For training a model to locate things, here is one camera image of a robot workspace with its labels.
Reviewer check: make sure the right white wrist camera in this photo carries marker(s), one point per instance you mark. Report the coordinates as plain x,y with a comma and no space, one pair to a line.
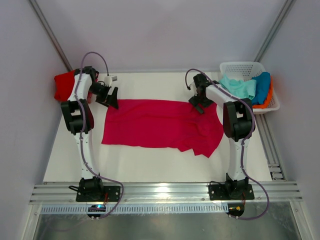
192,86

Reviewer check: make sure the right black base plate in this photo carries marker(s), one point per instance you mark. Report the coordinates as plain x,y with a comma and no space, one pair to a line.
238,190

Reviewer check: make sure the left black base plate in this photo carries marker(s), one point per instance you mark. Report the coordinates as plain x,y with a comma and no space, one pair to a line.
110,193

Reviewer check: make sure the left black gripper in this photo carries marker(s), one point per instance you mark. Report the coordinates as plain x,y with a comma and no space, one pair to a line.
112,100

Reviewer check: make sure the magenta t shirt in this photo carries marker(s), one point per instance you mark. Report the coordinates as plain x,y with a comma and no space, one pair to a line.
152,123

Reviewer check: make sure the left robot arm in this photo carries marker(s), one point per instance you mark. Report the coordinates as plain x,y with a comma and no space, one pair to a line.
79,122

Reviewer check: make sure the slotted grey cable duct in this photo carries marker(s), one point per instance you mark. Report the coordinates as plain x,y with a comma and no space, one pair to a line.
145,208

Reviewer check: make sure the corner frame post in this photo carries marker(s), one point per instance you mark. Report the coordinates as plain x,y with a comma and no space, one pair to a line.
49,32
273,31

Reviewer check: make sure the left controller board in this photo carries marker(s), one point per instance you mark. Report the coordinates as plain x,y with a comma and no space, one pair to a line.
96,211

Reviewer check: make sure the right corner frame post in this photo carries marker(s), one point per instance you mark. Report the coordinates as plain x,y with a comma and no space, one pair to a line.
273,31

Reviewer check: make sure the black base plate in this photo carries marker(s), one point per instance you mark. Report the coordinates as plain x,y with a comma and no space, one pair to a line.
238,190
110,193

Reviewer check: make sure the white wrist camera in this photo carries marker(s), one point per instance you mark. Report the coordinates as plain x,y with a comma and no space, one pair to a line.
109,79
192,86

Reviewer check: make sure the right controller board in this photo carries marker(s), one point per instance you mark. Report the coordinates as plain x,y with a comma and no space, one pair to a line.
235,210

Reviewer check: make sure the controller board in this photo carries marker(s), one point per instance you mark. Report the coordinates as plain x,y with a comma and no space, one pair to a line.
235,210
96,211

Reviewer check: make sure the orange t shirt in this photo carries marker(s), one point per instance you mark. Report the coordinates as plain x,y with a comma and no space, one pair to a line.
269,98

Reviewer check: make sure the red folded t shirt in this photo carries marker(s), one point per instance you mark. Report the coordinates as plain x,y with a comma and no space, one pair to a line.
64,85

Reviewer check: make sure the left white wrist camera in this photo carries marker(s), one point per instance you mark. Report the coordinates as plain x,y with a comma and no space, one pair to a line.
109,79

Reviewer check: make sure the mint green t shirt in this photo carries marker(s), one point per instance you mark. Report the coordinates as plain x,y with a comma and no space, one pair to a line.
239,88

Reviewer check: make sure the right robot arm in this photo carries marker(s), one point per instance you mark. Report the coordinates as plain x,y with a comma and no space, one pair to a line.
238,126

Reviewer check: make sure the blue t shirt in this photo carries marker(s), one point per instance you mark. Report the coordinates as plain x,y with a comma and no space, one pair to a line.
263,82

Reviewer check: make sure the aluminium mounting rail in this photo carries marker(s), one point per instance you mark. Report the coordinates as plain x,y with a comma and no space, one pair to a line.
167,193

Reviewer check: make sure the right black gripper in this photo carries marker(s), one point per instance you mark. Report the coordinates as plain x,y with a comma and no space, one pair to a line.
194,100

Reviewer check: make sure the left corner frame post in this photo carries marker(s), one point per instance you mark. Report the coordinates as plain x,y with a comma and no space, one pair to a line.
49,32

